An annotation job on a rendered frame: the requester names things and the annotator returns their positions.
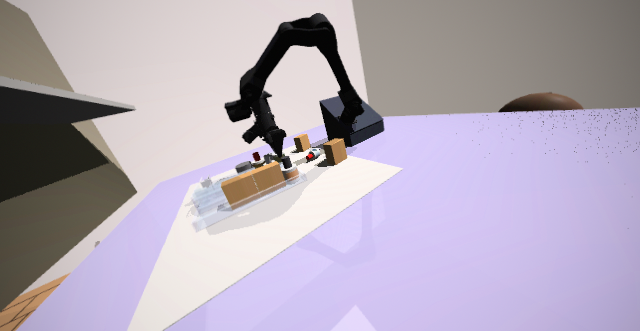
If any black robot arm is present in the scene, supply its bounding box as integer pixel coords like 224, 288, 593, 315
224, 13, 364, 144

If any tan cardboard box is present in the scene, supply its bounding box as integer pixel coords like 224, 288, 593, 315
323, 139, 347, 165
293, 134, 311, 152

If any tan rectangular block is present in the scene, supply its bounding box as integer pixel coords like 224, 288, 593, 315
221, 171, 259, 206
251, 161, 285, 192

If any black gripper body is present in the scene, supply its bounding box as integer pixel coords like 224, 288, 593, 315
255, 112, 287, 143

